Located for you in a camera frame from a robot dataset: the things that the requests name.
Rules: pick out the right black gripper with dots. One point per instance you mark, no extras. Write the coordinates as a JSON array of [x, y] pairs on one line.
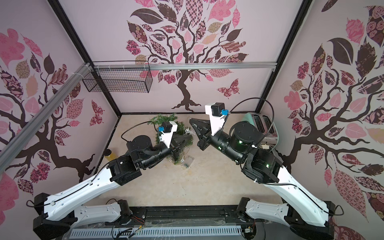
[[208, 137]]

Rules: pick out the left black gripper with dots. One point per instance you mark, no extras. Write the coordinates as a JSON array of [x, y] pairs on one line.
[[180, 139]]

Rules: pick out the small green christmas tree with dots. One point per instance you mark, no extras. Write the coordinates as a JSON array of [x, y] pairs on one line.
[[159, 119]]

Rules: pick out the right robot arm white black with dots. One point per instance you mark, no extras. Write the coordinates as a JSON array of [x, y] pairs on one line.
[[305, 215]]

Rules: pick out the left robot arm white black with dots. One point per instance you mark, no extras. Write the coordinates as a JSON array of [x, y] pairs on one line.
[[61, 212]]

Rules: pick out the clear plastic battery box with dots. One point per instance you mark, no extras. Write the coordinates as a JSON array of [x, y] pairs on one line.
[[187, 161]]

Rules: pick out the mint green toaster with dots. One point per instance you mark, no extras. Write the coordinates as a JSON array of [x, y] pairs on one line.
[[263, 124]]

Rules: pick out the yellow jar with black lid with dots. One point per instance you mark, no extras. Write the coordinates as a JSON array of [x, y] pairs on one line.
[[109, 155]]

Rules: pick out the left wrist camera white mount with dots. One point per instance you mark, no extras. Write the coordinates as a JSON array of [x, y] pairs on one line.
[[166, 131]]

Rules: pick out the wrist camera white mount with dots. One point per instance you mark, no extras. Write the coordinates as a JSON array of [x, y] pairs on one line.
[[217, 115], [166, 131]]

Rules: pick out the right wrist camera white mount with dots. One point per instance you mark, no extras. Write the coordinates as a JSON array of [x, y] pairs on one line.
[[217, 115]]

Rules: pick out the back wall aluminium rail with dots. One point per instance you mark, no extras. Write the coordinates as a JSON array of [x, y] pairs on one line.
[[196, 66]]

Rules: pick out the wall aluminium rail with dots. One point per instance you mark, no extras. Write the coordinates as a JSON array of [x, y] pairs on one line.
[[196, 66], [11, 150]]

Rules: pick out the black base frame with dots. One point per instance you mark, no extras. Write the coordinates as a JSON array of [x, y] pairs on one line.
[[190, 216]]

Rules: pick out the black wire basket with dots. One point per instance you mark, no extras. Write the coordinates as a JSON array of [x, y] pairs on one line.
[[119, 77]]

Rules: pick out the white slotted cable duct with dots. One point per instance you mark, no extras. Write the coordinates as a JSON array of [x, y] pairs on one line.
[[154, 233]]

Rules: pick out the left wall aluminium rail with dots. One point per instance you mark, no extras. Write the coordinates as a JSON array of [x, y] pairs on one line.
[[11, 150]]

